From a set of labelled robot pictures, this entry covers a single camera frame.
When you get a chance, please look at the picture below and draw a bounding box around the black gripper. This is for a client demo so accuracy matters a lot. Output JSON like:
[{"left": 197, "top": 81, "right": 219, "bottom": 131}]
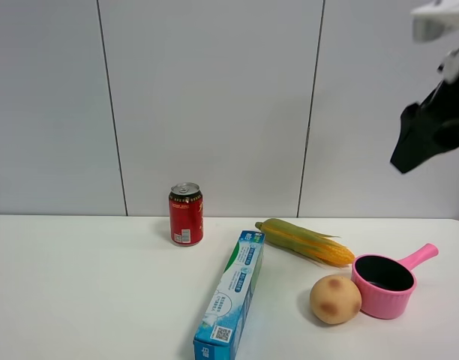
[{"left": 390, "top": 75, "right": 459, "bottom": 174}]

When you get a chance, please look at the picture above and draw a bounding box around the pink toy saucepan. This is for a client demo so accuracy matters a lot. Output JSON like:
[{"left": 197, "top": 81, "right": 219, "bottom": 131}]
[{"left": 351, "top": 244, "right": 439, "bottom": 320}]

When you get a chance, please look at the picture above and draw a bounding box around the corn cob with husk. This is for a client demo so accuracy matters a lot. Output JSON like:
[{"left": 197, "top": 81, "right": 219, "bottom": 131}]
[{"left": 255, "top": 218, "right": 356, "bottom": 268}]

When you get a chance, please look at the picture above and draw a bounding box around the brown spotted potato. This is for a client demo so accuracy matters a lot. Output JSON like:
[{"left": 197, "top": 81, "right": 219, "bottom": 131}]
[{"left": 309, "top": 275, "right": 362, "bottom": 325}]

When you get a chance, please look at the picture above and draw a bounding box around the red soda can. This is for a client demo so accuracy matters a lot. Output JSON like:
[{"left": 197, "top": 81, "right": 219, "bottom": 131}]
[{"left": 169, "top": 182, "right": 203, "bottom": 246}]

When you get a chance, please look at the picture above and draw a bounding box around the blue toothpaste box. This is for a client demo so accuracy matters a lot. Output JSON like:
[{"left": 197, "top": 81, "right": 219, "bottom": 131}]
[{"left": 193, "top": 230, "right": 265, "bottom": 360}]

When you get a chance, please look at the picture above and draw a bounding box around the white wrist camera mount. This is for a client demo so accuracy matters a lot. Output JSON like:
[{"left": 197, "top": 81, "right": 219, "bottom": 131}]
[{"left": 411, "top": 0, "right": 459, "bottom": 83}]

